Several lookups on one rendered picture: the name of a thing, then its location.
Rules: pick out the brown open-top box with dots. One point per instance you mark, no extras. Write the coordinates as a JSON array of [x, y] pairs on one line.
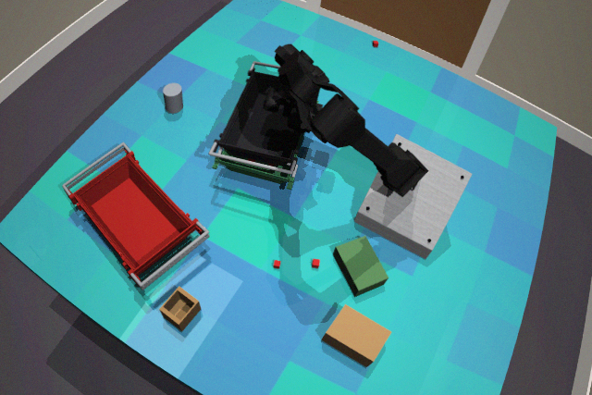
[[180, 308]]

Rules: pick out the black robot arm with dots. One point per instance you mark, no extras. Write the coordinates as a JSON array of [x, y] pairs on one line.
[[339, 121]]

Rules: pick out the tan rectangular block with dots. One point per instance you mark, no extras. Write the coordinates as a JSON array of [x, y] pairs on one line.
[[356, 335]]

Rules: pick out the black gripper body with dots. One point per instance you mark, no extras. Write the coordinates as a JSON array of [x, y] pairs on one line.
[[275, 98]]

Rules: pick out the green rectangular box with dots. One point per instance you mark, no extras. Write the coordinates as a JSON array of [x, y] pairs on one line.
[[360, 266]]

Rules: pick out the grey cylinder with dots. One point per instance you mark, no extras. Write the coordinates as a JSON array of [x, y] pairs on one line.
[[173, 98]]

